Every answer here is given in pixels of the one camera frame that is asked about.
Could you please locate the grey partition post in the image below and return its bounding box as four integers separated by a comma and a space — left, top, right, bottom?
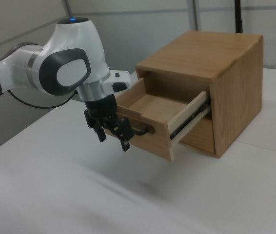
190, 0, 201, 32
63, 0, 75, 20

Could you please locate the black metal drawer handle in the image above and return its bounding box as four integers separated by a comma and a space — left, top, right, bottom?
128, 125, 155, 137

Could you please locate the wooden two-drawer cabinet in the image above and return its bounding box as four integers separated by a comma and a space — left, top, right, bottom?
135, 30, 264, 159

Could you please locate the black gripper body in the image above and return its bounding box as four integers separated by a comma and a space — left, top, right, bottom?
84, 95, 118, 120

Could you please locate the wooden drawer with black handle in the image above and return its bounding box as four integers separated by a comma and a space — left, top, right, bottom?
105, 77, 212, 162

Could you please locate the thin black cable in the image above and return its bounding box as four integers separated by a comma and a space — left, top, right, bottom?
0, 89, 78, 192

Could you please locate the black pole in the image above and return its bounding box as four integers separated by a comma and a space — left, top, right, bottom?
233, 0, 245, 34

